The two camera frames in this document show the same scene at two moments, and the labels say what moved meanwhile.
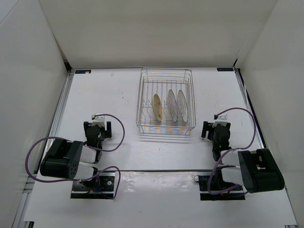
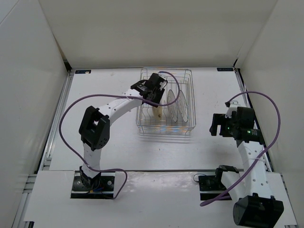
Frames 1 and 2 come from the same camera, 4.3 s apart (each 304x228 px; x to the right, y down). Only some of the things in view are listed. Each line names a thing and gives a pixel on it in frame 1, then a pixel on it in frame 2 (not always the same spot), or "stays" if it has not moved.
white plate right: [182, 106] stays
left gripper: [107, 133] → [160, 93]
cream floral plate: [157, 107] stays
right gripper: [207, 127] → [220, 119]
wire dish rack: [166, 100] stays
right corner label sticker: [224, 69] stays
